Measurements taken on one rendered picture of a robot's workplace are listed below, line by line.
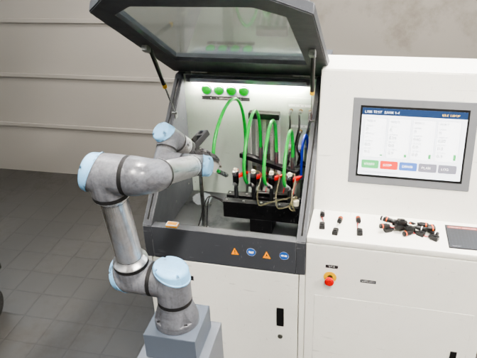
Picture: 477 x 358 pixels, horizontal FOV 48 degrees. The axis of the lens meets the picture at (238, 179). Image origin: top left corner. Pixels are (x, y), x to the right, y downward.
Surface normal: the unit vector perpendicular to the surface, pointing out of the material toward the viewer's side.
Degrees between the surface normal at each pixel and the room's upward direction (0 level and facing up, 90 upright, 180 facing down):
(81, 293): 0
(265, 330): 90
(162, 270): 8
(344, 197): 76
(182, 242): 90
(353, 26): 90
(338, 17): 90
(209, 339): 0
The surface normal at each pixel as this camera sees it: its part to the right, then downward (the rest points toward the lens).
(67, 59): -0.22, 0.46
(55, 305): -0.04, -0.88
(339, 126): -0.25, 0.24
